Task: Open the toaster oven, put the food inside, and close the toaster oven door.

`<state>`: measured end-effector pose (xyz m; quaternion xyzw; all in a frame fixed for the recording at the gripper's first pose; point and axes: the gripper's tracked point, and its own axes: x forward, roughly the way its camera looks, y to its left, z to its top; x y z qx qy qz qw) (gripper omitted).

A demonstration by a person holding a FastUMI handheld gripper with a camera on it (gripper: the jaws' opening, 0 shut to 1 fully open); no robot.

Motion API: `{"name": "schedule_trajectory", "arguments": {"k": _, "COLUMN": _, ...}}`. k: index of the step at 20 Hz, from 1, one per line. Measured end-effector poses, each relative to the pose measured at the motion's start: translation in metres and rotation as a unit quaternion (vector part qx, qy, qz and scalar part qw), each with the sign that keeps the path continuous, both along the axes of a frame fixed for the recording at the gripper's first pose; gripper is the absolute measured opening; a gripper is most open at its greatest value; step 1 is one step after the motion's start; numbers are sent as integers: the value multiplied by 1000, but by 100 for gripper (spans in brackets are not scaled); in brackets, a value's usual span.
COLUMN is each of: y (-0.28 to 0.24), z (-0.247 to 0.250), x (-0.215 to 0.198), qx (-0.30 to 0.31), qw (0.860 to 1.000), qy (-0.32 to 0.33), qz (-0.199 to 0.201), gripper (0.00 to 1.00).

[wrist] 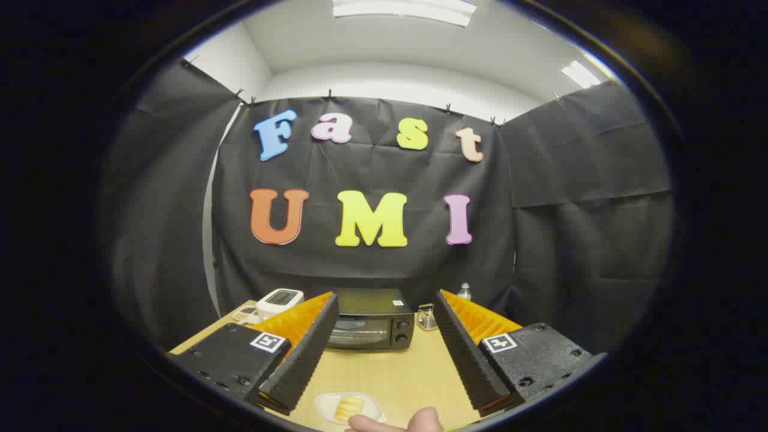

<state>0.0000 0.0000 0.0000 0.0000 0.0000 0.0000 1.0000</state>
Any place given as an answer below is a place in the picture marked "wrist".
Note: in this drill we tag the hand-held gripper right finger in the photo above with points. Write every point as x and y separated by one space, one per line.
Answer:
468 354

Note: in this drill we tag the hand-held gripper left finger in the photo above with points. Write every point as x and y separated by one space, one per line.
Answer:
303 354

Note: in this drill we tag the golden bread roll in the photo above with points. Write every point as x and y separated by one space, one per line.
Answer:
348 408

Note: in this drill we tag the black toaster oven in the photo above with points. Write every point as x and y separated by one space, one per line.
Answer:
372 303

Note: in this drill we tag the metal mesh utensil holder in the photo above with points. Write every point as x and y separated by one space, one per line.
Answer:
426 319

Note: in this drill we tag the white pop-up toaster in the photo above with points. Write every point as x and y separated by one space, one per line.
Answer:
279 302

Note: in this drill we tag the long ceiling light panel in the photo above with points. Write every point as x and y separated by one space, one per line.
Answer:
402 11

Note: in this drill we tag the white square plate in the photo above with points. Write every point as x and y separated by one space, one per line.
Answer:
372 409

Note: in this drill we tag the small ceiling light panel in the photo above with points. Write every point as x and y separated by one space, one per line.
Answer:
580 74

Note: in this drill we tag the green drink bottle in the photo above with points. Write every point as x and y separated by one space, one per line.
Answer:
464 293

